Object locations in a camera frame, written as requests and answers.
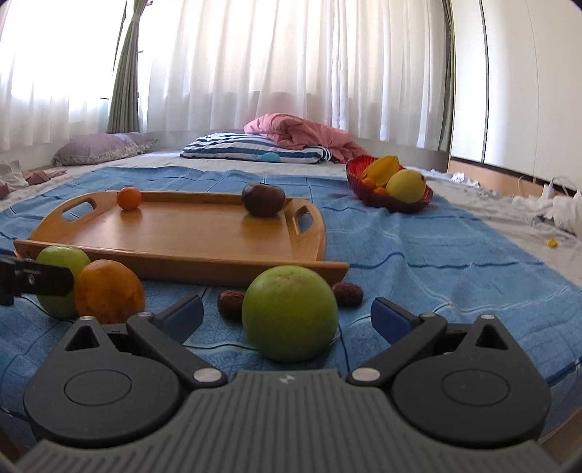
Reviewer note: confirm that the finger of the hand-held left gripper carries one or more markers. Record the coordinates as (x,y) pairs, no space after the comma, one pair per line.
(41,278)

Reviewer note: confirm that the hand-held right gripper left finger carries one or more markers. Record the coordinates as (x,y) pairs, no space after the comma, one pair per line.
(182,314)

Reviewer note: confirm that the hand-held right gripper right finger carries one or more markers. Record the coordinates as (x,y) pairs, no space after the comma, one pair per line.
(388,317)

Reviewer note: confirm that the small green apple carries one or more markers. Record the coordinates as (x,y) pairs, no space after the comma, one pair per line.
(61,257)

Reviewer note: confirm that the red date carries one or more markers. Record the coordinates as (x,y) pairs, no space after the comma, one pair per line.
(348,293)
(229,305)

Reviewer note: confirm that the orange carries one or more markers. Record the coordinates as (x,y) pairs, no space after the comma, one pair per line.
(109,291)

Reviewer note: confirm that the wooden tray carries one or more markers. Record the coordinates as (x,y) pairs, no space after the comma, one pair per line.
(182,232)

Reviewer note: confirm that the large green apple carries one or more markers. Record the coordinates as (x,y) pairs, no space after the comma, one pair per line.
(288,314)

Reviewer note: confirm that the blue checked blanket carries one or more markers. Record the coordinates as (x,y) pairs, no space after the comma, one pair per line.
(409,254)

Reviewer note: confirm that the pink cloth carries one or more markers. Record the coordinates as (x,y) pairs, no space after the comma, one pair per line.
(43,176)

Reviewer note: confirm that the white cloth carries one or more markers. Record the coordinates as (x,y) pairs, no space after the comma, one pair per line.
(11,177)

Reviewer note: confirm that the small tangerine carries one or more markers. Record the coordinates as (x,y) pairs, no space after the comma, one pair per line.
(368,183)
(129,198)
(381,191)

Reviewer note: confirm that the grey bed sheet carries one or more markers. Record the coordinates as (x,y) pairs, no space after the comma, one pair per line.
(477,218)

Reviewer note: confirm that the yellow mango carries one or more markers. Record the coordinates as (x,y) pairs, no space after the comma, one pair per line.
(407,184)

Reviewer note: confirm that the dark purple round fruit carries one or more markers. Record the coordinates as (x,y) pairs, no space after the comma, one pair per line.
(263,199)

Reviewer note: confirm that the purple pillow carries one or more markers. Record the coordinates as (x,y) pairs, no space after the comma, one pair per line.
(95,148)

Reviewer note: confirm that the yellow star fruit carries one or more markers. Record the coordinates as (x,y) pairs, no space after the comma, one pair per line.
(379,170)

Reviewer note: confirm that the red glass bowl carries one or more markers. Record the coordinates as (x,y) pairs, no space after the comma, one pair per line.
(357,169)

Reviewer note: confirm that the white cloth strip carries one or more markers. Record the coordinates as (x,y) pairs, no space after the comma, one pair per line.
(457,178)

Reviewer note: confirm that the blue white striped pillow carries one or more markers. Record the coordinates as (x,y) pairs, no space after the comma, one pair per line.
(227,145)

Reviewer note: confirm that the small yellow object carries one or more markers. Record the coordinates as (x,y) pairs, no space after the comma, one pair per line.
(551,243)

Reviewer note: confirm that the white crumpled clothes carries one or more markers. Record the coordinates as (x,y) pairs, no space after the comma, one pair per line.
(561,211)

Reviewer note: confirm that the green curtain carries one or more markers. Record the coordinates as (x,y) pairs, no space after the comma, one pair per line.
(125,91)
(448,91)

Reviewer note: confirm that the pink quilt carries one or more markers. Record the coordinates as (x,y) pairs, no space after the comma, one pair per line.
(300,129)

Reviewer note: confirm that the white sheer curtain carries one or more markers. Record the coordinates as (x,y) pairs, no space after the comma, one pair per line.
(295,59)
(54,68)

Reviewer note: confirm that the white wardrobe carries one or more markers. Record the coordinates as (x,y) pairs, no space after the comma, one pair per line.
(514,91)

